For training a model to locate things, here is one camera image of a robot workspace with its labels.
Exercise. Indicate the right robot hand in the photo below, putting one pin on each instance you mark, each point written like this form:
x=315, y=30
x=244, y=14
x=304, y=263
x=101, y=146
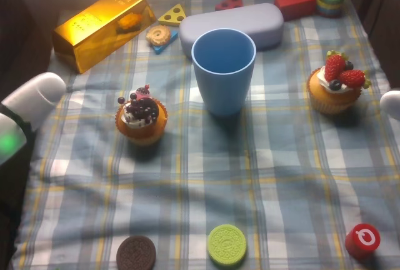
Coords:
x=392, y=104

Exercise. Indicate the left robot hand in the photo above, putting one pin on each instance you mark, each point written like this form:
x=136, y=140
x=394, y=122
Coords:
x=37, y=95

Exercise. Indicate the strawberry topped toy cupcake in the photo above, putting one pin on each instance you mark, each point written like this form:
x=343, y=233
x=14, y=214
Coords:
x=334, y=95

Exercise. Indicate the chocolate ball topped toy cupcake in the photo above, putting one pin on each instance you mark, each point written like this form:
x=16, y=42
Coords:
x=140, y=126

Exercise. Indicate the blue plastic cup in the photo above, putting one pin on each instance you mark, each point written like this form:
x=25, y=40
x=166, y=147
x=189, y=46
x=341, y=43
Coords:
x=223, y=95

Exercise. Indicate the shiny gold bar box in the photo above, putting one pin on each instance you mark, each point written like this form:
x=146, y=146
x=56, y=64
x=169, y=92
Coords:
x=93, y=35

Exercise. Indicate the blue triangle block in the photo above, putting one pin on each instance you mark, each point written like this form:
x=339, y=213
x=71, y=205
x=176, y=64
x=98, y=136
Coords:
x=161, y=49

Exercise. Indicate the red cylinder with white print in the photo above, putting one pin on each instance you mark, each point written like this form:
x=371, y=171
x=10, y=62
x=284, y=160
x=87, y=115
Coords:
x=362, y=240

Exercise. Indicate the red rectangular block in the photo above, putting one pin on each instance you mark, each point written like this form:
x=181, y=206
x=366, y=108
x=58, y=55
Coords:
x=295, y=4

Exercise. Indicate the lavender glasses case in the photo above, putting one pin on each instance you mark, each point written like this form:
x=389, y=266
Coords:
x=262, y=23

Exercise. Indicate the yellow triangle block with holes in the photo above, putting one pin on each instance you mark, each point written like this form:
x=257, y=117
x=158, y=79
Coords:
x=175, y=15

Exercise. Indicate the brown sandwich cookie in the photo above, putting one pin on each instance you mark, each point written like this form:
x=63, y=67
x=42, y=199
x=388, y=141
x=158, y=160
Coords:
x=136, y=252

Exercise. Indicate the red triangle block with holes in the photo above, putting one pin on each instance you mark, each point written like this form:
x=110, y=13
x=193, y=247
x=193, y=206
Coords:
x=229, y=2

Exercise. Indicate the green sandwich cookie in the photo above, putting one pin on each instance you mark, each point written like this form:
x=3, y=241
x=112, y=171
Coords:
x=227, y=245

